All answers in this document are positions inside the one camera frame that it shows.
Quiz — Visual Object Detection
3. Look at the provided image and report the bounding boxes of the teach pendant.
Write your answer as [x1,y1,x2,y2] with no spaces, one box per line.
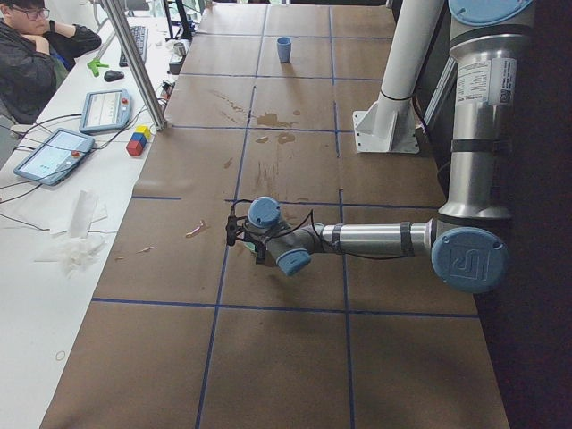
[79,88,132,135]
[13,128,95,186]

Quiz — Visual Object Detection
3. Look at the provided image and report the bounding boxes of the seated person in black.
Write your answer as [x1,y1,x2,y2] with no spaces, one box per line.
[1,1,102,124]

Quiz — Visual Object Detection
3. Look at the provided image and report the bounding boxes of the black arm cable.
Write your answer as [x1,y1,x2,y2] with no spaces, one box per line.
[230,198,406,261]

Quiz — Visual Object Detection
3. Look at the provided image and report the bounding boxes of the blue block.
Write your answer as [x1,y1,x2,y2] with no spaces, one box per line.
[130,132,147,146]

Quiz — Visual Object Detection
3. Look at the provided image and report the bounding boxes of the green plastic tool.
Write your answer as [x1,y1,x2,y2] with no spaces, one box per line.
[87,34,115,77]

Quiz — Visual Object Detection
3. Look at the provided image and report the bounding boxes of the far teach pendant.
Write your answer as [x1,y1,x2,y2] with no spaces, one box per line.
[79,88,132,135]

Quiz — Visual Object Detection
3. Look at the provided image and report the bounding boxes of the light blue cup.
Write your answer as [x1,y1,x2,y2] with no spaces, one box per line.
[276,37,291,63]

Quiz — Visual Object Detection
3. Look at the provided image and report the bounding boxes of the black keyboard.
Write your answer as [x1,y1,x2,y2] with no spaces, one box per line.
[118,25,149,69]

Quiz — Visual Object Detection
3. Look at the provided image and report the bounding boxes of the white camera stand post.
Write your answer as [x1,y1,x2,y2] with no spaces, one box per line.
[353,0,444,155]

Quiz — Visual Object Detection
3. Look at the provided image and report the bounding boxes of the crumpled white tissue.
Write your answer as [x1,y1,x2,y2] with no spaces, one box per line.
[33,189,107,276]

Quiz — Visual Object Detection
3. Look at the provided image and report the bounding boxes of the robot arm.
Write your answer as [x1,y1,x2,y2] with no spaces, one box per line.
[226,1,535,294]

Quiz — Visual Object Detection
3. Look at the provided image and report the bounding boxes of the near teach pendant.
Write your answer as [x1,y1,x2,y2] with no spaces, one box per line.
[13,128,95,186]

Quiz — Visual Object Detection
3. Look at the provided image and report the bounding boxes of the yellow block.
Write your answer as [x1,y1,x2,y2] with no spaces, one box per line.
[135,125,151,140]

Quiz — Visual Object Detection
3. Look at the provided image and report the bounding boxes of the red block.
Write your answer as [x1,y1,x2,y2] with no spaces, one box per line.
[126,137,147,156]

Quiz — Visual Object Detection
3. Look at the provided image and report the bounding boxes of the silver metal can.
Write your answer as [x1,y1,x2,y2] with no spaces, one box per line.
[173,41,187,57]

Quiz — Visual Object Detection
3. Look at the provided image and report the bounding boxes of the black computer mouse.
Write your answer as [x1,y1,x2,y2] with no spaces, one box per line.
[104,70,124,82]

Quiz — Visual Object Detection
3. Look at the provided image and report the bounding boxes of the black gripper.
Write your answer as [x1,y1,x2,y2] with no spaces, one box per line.
[225,213,266,265]

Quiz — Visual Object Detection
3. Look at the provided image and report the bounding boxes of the aluminium frame post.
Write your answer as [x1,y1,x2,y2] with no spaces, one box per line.
[101,0,167,131]

